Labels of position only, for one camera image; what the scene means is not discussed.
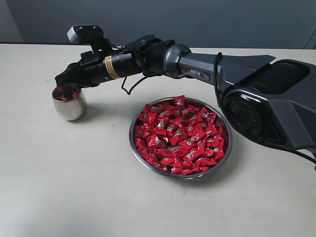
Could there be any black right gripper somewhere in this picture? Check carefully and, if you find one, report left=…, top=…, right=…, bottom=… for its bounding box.
left=55, top=51, right=109, bottom=88

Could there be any stainless steel plate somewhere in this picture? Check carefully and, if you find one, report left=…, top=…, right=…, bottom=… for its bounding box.
left=129, top=97, right=233, bottom=180

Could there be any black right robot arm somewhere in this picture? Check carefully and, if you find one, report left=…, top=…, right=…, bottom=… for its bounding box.
left=55, top=35, right=316, bottom=151

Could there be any stainless steel cup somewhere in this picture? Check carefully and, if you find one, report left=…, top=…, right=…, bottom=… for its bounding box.
left=52, top=84, right=87, bottom=121

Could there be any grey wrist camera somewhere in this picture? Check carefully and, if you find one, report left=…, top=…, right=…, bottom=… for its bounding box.
left=67, top=25, right=104, bottom=45

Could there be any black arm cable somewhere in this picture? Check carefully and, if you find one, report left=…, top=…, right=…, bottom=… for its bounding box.
left=120, top=75, right=158, bottom=96

